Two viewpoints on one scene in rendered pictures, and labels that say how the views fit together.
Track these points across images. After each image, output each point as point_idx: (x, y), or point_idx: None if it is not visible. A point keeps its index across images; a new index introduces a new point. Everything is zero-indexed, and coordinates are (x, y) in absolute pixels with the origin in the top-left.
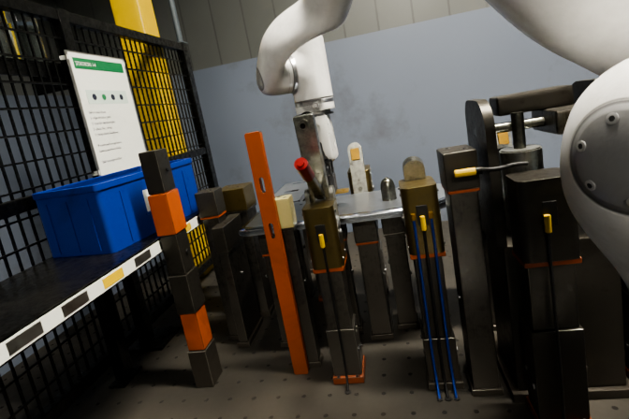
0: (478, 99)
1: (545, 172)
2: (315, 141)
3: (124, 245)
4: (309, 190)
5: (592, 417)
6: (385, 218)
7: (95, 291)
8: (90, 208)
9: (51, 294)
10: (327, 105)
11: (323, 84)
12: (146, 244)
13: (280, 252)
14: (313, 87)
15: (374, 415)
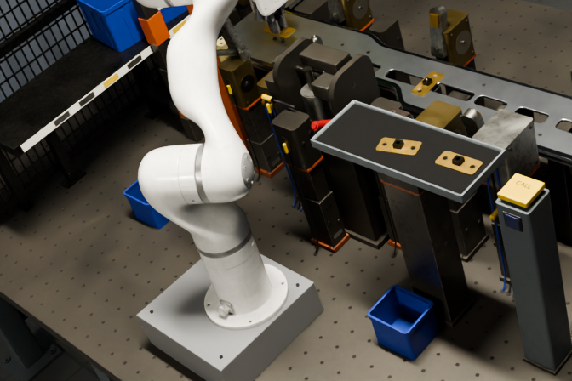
0: (287, 52)
1: (294, 118)
2: (223, 25)
3: (127, 46)
4: (229, 48)
5: (343, 248)
6: None
7: (99, 90)
8: (103, 22)
9: (77, 88)
10: None
11: None
12: (139, 50)
13: (220, 79)
14: None
15: (255, 200)
